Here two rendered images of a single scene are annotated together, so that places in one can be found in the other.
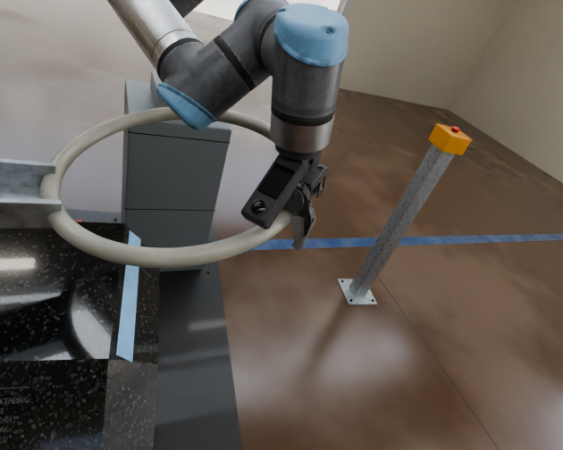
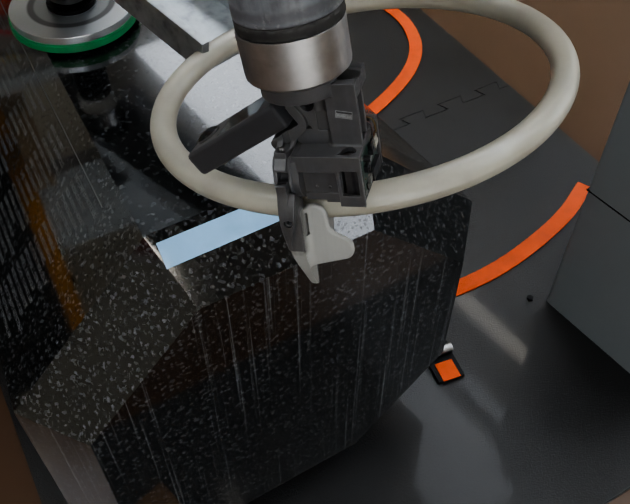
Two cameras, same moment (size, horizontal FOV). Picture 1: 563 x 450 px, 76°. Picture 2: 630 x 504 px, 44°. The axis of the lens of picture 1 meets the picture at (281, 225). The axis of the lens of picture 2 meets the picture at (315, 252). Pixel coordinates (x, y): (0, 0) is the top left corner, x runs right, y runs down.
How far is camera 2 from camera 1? 74 cm
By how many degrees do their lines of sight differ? 61
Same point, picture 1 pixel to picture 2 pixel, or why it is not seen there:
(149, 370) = (183, 302)
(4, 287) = (190, 120)
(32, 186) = not seen: hidden behind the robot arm
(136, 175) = (624, 138)
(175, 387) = (403, 491)
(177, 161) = not seen: outside the picture
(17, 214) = (175, 36)
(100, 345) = (156, 222)
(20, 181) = not seen: hidden behind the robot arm
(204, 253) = (174, 161)
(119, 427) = (115, 315)
